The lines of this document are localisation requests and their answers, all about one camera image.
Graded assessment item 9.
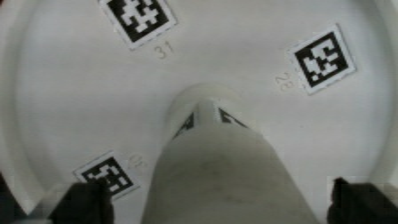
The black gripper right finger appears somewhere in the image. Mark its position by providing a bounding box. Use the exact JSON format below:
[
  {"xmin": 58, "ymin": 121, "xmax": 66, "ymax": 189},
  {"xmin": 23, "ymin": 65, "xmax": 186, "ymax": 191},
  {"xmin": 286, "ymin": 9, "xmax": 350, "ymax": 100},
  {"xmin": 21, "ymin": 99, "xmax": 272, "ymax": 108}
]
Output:
[{"xmin": 327, "ymin": 178, "xmax": 398, "ymax": 224}]

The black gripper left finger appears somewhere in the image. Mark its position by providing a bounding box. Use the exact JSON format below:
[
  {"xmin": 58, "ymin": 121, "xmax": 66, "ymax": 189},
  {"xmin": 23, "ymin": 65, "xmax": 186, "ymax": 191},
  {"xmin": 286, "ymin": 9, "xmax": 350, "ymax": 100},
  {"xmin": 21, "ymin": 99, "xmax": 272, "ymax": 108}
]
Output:
[{"xmin": 50, "ymin": 179, "xmax": 114, "ymax": 224}]

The white cylindrical table leg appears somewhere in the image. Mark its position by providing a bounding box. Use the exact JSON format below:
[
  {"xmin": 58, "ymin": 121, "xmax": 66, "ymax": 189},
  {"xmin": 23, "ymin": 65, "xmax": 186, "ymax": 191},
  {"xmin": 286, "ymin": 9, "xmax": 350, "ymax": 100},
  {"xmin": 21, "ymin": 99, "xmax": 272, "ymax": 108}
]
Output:
[{"xmin": 140, "ymin": 96, "xmax": 321, "ymax": 224}]

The white round table top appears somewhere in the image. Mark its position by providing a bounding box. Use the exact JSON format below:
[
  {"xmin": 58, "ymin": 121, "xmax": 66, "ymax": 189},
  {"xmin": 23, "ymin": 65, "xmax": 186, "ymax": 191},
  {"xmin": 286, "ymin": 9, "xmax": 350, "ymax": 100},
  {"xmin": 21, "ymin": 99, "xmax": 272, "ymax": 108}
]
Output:
[{"xmin": 0, "ymin": 0, "xmax": 398, "ymax": 224}]

